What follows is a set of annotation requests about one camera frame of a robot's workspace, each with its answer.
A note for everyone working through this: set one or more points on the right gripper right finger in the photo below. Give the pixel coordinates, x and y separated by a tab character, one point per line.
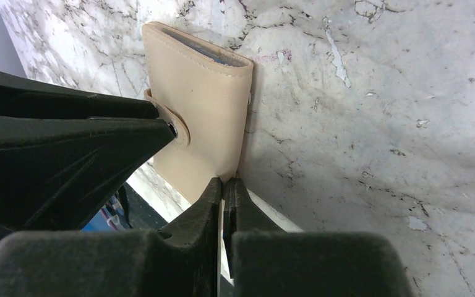
265	260

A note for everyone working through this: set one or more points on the beige leather card holder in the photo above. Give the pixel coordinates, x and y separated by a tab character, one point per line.
203	91

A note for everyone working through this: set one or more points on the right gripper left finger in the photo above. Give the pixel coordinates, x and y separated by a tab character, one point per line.
115	263

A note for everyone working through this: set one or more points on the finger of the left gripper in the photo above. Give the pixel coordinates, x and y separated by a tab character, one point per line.
55	174
25	98

